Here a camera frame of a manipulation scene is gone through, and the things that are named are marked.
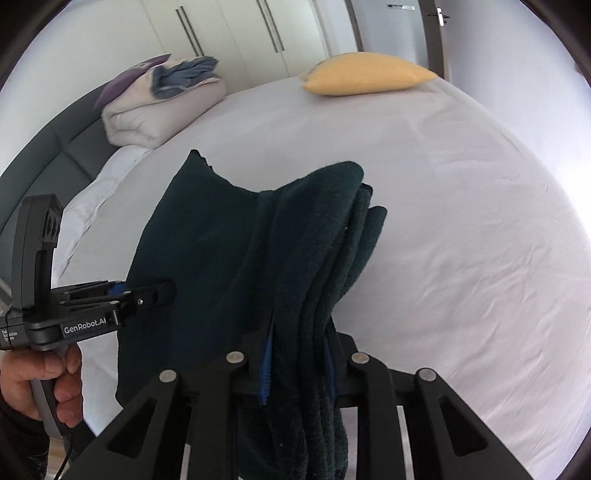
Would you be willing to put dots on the grey padded headboard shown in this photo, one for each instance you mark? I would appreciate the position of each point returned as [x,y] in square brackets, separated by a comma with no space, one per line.
[51,147]

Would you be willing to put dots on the white pillow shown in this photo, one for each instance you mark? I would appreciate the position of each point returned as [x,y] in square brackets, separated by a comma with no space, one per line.
[92,203]

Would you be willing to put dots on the folded beige duvet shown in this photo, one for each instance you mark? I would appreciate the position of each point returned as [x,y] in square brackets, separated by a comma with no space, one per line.
[152,120]

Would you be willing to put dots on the person's left forearm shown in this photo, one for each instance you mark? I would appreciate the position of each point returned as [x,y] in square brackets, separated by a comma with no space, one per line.
[18,443]

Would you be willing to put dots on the grey door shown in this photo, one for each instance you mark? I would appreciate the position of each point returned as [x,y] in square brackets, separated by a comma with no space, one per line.
[392,32]

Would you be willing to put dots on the bed with white sheet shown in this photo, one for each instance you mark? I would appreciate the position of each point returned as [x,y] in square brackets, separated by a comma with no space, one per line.
[461,230]

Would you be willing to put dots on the blue-grey cloth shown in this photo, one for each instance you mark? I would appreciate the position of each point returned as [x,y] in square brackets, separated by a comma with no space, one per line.
[184,76]

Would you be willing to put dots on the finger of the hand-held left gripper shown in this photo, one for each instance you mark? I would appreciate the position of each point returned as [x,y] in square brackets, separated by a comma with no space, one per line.
[152,295]
[115,290]

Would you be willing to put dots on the purple pillow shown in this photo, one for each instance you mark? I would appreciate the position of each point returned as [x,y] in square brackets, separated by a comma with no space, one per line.
[124,81]

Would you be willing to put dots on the yellow pillow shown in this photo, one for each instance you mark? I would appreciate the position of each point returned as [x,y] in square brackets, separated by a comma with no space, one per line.
[364,74]

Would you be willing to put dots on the white wardrobe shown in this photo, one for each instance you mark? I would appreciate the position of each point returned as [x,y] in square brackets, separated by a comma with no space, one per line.
[231,37]

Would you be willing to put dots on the person's left hand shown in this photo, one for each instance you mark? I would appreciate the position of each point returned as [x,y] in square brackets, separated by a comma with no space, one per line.
[21,378]

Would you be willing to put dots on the dark green sweater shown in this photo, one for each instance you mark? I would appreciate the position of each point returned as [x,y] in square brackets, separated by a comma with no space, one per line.
[217,258]

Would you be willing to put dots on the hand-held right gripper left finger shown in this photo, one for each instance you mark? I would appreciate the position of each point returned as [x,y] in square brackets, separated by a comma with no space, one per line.
[265,369]

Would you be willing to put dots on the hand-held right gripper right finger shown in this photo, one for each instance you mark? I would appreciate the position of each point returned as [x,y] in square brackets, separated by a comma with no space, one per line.
[330,374]

